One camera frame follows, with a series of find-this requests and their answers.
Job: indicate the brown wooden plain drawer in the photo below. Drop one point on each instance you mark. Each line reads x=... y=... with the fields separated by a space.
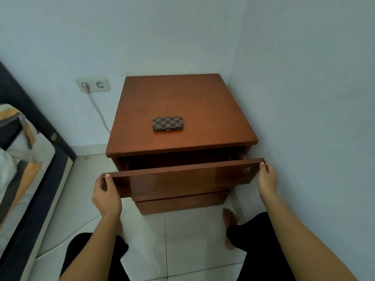
x=181 y=203

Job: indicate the person's leg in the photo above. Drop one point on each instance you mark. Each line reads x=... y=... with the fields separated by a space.
x=120 y=257
x=257 y=245

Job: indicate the brown wooden nightstand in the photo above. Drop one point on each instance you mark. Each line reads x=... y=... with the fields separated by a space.
x=181 y=102

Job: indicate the person's left forearm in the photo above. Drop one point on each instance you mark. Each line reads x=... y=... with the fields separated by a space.
x=93 y=251

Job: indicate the person's left thumb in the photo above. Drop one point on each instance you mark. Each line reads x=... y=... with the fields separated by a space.
x=108 y=179

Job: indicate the dark blue bed frame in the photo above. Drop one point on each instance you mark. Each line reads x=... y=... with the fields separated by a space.
x=29 y=231

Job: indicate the brown checkered case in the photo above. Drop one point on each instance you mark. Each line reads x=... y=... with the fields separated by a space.
x=167 y=123

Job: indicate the brown wooden drawer with lock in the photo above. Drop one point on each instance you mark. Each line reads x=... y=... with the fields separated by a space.
x=187 y=181

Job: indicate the white plug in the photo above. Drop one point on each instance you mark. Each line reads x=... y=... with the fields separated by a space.
x=85 y=86

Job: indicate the person's left leg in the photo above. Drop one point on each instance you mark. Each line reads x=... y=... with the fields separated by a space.
x=120 y=257

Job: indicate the person's right foot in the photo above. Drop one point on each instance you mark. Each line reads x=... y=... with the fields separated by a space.
x=230 y=219

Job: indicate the person's right leg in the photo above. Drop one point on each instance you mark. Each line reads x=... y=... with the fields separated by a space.
x=257 y=245

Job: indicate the person's right hand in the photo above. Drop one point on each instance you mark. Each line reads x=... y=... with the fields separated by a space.
x=268 y=182

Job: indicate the grey orange striped bedsheet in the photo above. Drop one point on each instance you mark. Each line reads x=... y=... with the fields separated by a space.
x=26 y=160

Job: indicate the person's left hand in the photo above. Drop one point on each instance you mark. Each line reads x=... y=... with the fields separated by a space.
x=107 y=200

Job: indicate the person's right forearm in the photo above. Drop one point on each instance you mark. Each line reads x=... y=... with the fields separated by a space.
x=301 y=245

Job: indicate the white double wall socket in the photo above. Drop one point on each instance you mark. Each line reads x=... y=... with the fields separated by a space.
x=101 y=84

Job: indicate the person's right thumb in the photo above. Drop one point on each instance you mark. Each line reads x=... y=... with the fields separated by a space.
x=261 y=171

